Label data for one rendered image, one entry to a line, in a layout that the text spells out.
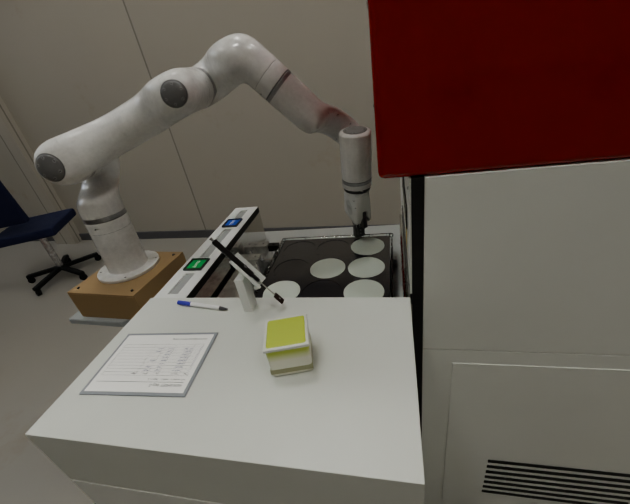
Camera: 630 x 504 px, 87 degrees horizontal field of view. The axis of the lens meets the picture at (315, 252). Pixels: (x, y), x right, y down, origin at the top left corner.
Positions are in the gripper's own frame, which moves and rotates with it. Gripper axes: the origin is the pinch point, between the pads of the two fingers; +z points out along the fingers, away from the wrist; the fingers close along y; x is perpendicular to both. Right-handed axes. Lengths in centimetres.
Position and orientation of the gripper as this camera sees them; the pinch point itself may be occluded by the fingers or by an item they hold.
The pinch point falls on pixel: (358, 230)
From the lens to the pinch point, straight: 106.4
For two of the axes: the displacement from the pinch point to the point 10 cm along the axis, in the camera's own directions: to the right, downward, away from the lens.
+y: 3.1, 5.6, -7.7
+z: 1.1, 7.8, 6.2
